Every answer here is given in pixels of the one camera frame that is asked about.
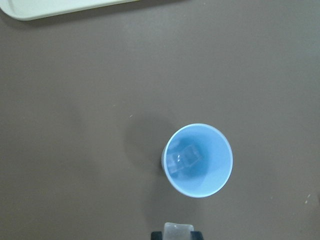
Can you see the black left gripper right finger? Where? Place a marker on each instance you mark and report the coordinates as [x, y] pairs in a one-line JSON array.
[[196, 235]]

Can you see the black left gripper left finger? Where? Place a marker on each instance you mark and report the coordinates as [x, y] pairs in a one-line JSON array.
[[156, 235]]

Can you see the clear ice cube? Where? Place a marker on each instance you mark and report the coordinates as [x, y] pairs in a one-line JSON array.
[[190, 156], [177, 231], [175, 163]]

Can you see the light blue cup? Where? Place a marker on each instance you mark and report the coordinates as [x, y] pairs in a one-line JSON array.
[[210, 174]]

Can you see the cream rabbit tray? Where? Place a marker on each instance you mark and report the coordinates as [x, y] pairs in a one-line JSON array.
[[27, 10]]

